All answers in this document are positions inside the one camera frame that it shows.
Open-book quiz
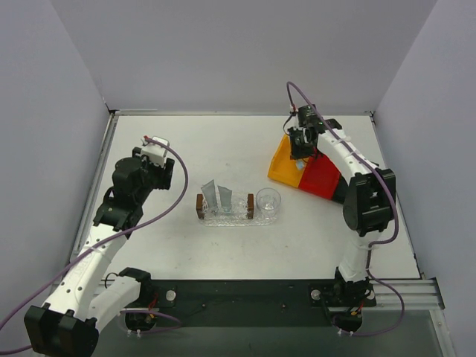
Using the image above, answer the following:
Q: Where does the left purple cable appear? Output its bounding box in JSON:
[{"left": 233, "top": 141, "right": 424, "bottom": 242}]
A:
[{"left": 0, "top": 136, "right": 189, "bottom": 354}]

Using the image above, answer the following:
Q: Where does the purple cable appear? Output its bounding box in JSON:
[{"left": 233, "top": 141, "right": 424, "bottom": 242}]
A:
[
  {"left": 286, "top": 81, "right": 406, "bottom": 338},
  {"left": 0, "top": 136, "right": 189, "bottom": 354}
]

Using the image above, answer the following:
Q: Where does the yellow plastic bin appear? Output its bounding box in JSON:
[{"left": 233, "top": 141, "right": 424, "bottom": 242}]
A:
[{"left": 268, "top": 135, "right": 307, "bottom": 188}]

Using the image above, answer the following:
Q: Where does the white toothpaste tube green cap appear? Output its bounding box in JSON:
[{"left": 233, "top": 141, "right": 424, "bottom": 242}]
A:
[{"left": 218, "top": 185, "right": 233, "bottom": 214}]

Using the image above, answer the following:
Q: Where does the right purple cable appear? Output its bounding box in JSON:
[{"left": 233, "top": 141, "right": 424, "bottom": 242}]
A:
[{"left": 286, "top": 81, "right": 406, "bottom": 338}]

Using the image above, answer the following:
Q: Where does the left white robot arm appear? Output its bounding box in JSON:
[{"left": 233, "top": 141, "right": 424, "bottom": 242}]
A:
[{"left": 24, "top": 144, "right": 175, "bottom": 356}]

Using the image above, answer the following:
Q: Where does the brown wooden tray foot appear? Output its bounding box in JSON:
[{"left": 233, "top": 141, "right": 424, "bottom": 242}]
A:
[
  {"left": 246, "top": 193, "right": 254, "bottom": 219},
  {"left": 196, "top": 193, "right": 205, "bottom": 220}
]

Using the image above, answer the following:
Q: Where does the red plastic bin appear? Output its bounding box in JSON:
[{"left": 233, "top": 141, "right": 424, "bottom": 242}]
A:
[{"left": 298, "top": 154, "right": 343, "bottom": 201}]

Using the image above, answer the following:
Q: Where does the clear plastic cup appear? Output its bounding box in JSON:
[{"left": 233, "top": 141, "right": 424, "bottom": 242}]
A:
[{"left": 256, "top": 187, "right": 281, "bottom": 219}]

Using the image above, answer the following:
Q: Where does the black plastic bin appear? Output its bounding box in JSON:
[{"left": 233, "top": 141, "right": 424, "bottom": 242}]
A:
[{"left": 331, "top": 176, "right": 349, "bottom": 205}]

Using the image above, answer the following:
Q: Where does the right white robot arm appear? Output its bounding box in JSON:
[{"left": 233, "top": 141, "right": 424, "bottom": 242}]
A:
[{"left": 287, "top": 106, "right": 397, "bottom": 295}]

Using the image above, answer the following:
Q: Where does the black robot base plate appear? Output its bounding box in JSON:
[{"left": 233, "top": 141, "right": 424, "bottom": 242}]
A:
[{"left": 121, "top": 279, "right": 376, "bottom": 332}]

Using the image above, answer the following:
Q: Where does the clear textured oval tray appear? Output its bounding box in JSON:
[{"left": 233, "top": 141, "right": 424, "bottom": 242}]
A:
[{"left": 198, "top": 192, "right": 278, "bottom": 228}]

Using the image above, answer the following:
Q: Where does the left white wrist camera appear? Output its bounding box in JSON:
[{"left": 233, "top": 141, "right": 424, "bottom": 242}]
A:
[{"left": 140, "top": 135, "right": 170, "bottom": 168}]

